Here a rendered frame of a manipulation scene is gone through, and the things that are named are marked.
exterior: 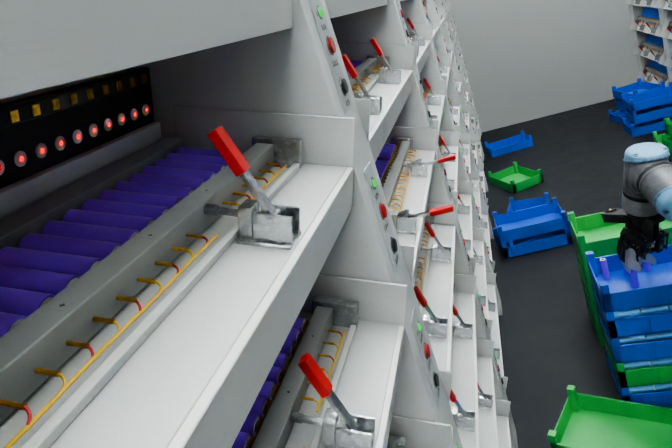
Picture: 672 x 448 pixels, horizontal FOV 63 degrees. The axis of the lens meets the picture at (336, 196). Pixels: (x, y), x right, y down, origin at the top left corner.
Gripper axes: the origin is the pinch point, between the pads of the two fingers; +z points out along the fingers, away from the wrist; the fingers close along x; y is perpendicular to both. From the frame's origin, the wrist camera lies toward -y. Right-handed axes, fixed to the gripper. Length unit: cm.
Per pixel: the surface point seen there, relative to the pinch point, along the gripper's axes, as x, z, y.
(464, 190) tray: -12, 2, -63
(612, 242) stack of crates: 9.8, 7.2, -16.7
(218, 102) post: -90, -90, 33
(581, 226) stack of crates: 14.7, 14.3, -35.3
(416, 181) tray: -58, -54, 4
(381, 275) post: -81, -70, 44
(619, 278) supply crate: 0.4, 7.6, -4.1
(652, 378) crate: -6.2, 25.6, 14.9
